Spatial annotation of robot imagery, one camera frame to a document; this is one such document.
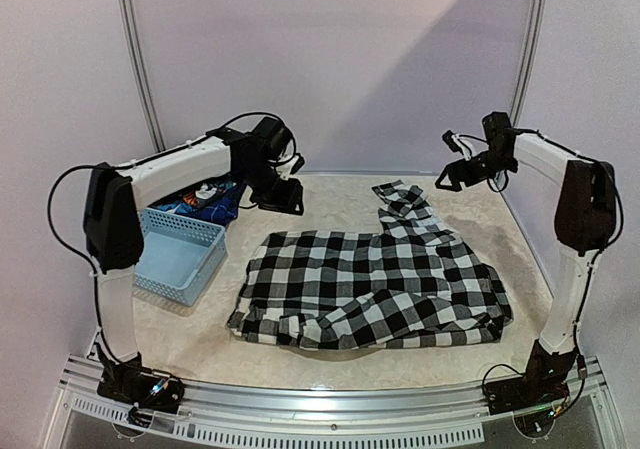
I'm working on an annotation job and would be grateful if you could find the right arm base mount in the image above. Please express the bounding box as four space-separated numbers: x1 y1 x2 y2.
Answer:
481 340 586 415

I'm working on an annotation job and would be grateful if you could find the right aluminium frame post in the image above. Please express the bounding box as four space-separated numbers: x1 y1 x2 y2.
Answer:
510 0 546 124

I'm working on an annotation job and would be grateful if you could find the blue patterned garment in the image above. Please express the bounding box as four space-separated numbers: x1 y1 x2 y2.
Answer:
151 177 246 226

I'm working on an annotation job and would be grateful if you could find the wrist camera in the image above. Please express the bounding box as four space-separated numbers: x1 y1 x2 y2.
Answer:
283 154 305 175
442 130 474 160

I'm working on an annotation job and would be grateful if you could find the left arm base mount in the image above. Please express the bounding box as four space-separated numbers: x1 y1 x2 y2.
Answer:
97 355 185 414

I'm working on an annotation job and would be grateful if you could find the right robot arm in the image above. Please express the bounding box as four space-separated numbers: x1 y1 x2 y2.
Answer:
436 112 624 361

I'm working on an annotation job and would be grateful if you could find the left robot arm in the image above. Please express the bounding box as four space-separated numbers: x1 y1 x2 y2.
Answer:
83 111 305 403

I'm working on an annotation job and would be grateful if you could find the aluminium front rail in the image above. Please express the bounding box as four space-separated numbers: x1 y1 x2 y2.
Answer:
45 356 625 448

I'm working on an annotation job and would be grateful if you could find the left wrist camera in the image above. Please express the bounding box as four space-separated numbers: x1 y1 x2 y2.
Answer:
283 154 305 175

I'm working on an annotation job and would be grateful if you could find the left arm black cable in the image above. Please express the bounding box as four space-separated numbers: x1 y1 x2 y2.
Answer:
46 111 299 370

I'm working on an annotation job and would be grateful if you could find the black white checkered shirt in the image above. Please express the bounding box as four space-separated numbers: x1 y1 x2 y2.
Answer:
227 181 513 350

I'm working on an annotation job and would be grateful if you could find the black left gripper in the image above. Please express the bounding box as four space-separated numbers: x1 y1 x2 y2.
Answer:
237 160 303 214

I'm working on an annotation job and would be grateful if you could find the light blue plastic basket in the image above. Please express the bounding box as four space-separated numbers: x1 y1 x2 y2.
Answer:
134 208 227 307

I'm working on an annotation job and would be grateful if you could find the aluminium frame post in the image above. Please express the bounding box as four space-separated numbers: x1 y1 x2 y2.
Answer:
510 0 546 124
118 0 167 152

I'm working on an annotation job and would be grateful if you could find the left aluminium frame post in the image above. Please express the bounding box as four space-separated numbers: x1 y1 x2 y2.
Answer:
118 0 167 152

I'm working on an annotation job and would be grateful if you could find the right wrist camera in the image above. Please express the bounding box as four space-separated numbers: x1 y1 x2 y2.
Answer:
442 130 474 160

